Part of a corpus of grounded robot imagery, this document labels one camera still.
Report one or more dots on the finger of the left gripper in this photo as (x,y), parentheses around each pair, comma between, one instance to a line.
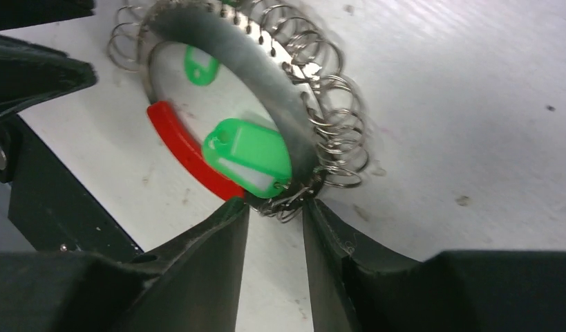
(31,74)
(25,13)

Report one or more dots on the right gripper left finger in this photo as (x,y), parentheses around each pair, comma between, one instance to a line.
(190,283)

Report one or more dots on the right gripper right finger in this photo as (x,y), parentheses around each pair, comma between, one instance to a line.
(357,284)

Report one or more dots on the metal keyring with red handle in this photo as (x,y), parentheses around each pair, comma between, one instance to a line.
(291,68)

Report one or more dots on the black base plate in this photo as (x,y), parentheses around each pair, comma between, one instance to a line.
(49,205)

